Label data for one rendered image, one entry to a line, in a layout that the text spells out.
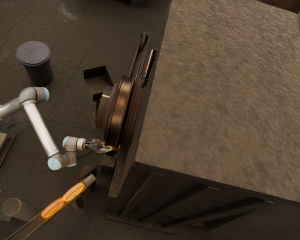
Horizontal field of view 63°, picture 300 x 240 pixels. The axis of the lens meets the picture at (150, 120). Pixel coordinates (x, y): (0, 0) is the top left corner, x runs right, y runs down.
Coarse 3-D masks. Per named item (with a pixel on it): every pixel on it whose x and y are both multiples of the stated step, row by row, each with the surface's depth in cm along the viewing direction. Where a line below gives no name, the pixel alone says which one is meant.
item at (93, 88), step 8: (88, 72) 218; (96, 72) 223; (104, 72) 228; (88, 80) 224; (96, 80) 226; (104, 80) 227; (88, 88) 220; (96, 88) 221; (96, 96) 209; (96, 104) 244; (96, 112) 259
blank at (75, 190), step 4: (76, 184) 165; (80, 184) 167; (72, 188) 162; (76, 188) 163; (80, 188) 168; (68, 192) 161; (72, 192) 161; (76, 192) 172; (64, 196) 162; (68, 196) 161; (72, 196) 170; (68, 200) 169
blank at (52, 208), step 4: (56, 200) 157; (60, 200) 159; (64, 200) 163; (52, 204) 154; (56, 204) 155; (60, 204) 160; (48, 208) 153; (52, 208) 153; (56, 208) 163; (44, 212) 153; (48, 212) 153; (52, 212) 161; (44, 216) 154; (48, 216) 160
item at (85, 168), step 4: (84, 168) 196; (88, 168) 195; (80, 172) 198; (84, 172) 194; (92, 172) 195; (96, 172) 200; (84, 176) 192; (88, 176) 192; (92, 184) 194; (88, 188) 190; (92, 188) 222; (88, 192) 189
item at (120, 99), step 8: (120, 80) 141; (128, 80) 145; (120, 88) 138; (128, 88) 140; (120, 96) 136; (120, 104) 135; (112, 112) 133; (120, 112) 135; (112, 120) 135; (120, 120) 135; (112, 128) 137; (112, 136) 140; (112, 144) 147
